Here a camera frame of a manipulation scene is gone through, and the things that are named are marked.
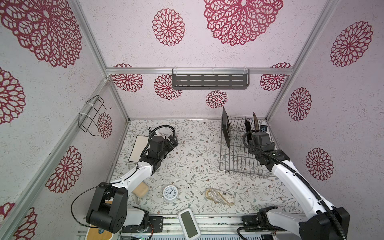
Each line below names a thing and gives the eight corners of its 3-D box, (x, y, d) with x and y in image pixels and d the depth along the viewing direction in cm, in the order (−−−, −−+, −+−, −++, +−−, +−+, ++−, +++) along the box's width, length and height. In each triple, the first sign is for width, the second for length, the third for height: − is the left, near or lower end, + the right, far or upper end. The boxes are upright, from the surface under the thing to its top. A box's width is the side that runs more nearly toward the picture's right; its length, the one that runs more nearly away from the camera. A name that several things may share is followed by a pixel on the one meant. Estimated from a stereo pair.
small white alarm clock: (163, 202, 83) (162, 199, 79) (164, 187, 88) (163, 184, 84) (177, 202, 83) (177, 199, 79) (178, 187, 88) (177, 184, 84)
